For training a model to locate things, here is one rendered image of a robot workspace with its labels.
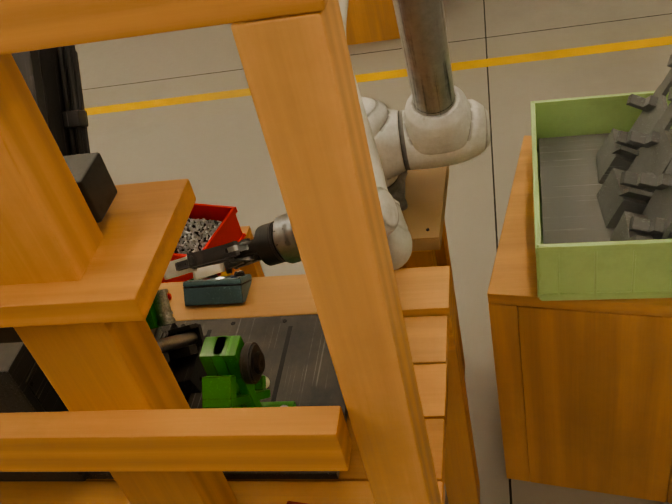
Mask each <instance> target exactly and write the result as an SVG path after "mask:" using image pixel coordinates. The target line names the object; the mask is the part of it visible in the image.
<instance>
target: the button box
mask: <svg viewBox="0 0 672 504"><path fill-rule="evenodd" d="M232 276H237V277H236V278H230V277H232ZM218 277H224V278H222V279H216V278H218ZM205 278H210V279H207V280H205V281H204V280H202V279H204V278H201V279H198V280H191V281H189V280H187V281H184V282H183V288H184V289H183V291H184V301H185V306H199V305H218V304H237V303H244V302H245V301H246V299H247V296H248V292H249V289H250V286H251V282H252V281H251V280H252V279H251V278H252V277H251V274H244V275H229V276H218V275H217V276H214V277H205Z"/></svg>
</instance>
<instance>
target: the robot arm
mask: <svg viewBox="0 0 672 504"><path fill-rule="evenodd" d="M393 5H394V10H395V15H396V20H397V25H398V29H399V34H400V39H401V44H402V49H403V54H404V59H405V64H406V69H407V74H408V79H409V84H410V89H411V95H410V97H409V98H408V100H407V102H406V105H405V110H399V111H398V110H393V109H388V108H387V107H386V105H385V104H384V103H382V102H380V101H378V100H376V99H373V98H367V97H361V95H360V91H359V88H358V85H357V81H356V78H355V75H354V79H355V84H356V88H357V93H358V98H359V103H360V108H361V113H362V118H363V123H364V127H365V132H366V137H367V142H368V147H369V152H370V157H371V161H372V166H373V171H374V176H375V181H376V186H377V191H378V195H379V200H380V205H381V210H382V215H383V220H384V225H385V230H386V234H387V239H388V244H389V249H390V254H391V259H392V264H393V268H394V270H397V269H399V268H401V267H402V266H403V265H404V264H405V263H406V262H407V261H408V260H409V258H410V256H411V253H412V238H411V234H410V232H409V230H408V226H407V224H406V222H405V219H404V216H403V213H402V211H403V210H405V209H407V208H408V204H407V201H406V199H405V179H406V176H407V174H408V173H407V170H419V169H431V168H438V167H444V166H450V165H455V164H459V163H463V162H466V161H468V160H470V159H473V158H474V157H476V156H478V155H480V154H481V153H482V152H484V151H485V149H486V148H487V147H488V146H489V144H490V119H489V114H488V111H487V110H486V109H485V108H484V106H483V105H482V104H480V103H479V102H477V101H475V100H473V99H467V98H466V96H465V94H464V92H463V91H462V90H461V89H460V88H458V87H457V86H455V85H454V84H453V76H452V69H451V61H450V54H449V46H448V39H447V27H446V19H445V12H444V4H443V0H393ZM261 260H262V261H263V262H264V263H265V264H267V265H269V266H273V265H276V264H280V263H283V262H286V261H287V262H288V263H291V264H294V263H297V262H301V261H302V260H301V257H300V254H299V250H298V247H297V244H296V240H295V237H294V234H293V231H292V227H291V224H290V221H289V217H288V214H287V213H286V214H283V215H280V216H279V215H278V216H277V217H276V218H275V220H274V221H273V222H270V223H267V224H264V225H261V226H259V227H258V228H257V229H256V231H255V235H254V239H253V240H250V238H247V239H242V240H241V241H240V242H237V241H232V242H229V243H227V244H224V245H220V246H216V247H212V248H209V249H205V250H201V251H197V252H194V253H193V252H192V251H189V253H188V254H187V256H186V257H183V258H179V259H176V260H173V261H170V263H169V265H168V268H167V270H166V272H165V275H164V279H165V280H168V279H172V278H175V277H178V276H181V275H185V274H188V273H191V272H193V277H194V280H198V279H201V278H205V277H208V276H211V275H215V274H218V273H221V272H225V268H226V273H227V274H229V273H232V268H234V269H238V268H241V267H244V266H247V265H250V264H252V263H255V262H258V261H261Z"/></svg>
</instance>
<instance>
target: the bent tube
mask: <svg viewBox="0 0 672 504"><path fill-rule="evenodd" d="M197 340H198V336H197V334H196V333H195V332H194V331H189V332H185V333H181V334H177V335H174V336H170V337H166V338H162V339H158V340H156V341H157V343H158V345H159V347H160V349H161V351H162V353H166V352H169V351H172V350H176V349H179V348H183V347H186V346H189V345H193V344H195V343H196V342H197Z"/></svg>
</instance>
